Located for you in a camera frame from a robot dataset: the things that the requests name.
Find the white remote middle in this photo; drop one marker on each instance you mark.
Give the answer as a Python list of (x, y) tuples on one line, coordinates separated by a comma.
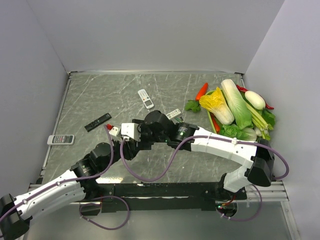
[(173, 114)]

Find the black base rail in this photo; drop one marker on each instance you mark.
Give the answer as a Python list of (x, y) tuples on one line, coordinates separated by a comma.
[(163, 196)]

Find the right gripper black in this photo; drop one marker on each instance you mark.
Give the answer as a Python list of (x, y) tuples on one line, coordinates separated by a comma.
[(144, 145)]

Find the white grey remote left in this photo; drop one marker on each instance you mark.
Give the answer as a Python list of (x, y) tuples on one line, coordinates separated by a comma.
[(60, 140)]

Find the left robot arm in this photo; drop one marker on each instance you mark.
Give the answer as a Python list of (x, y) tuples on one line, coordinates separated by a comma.
[(76, 184)]

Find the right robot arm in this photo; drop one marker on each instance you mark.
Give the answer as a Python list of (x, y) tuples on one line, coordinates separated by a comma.
[(255, 157)]

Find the green plastic tray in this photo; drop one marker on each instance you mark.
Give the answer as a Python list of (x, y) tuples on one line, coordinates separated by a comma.
[(223, 121)]

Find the bok choy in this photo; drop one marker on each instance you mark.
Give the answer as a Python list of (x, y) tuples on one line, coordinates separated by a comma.
[(252, 134)]

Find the white remote far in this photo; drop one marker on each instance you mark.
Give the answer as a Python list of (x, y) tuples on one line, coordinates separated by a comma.
[(147, 102)]

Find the orange carrot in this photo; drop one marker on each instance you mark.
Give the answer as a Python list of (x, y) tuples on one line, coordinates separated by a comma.
[(202, 91)]

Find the green lettuce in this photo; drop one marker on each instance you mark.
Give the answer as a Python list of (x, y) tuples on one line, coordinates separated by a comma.
[(233, 131)]

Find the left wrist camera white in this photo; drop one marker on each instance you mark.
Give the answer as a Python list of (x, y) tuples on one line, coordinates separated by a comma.
[(114, 131)]

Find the red pepper in tray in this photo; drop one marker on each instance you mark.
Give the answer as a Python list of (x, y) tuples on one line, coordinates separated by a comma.
[(215, 124)]

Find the white eggplant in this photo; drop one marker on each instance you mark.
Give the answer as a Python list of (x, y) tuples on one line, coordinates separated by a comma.
[(255, 100)]

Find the green napa cabbage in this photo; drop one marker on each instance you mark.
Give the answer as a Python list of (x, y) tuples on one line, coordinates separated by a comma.
[(237, 104)]

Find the black remote control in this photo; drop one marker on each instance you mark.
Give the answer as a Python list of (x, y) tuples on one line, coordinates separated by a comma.
[(97, 122)]

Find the celery stalks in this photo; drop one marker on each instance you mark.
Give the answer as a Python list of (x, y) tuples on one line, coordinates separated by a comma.
[(263, 119)]

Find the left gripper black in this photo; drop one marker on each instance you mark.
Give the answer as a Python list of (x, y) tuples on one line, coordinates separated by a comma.
[(129, 153)]

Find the yellow napa cabbage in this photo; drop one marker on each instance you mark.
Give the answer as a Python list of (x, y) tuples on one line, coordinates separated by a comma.
[(216, 104)]

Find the green leaf by carrot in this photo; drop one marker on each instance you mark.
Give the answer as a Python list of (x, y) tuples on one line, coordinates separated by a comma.
[(192, 105)]

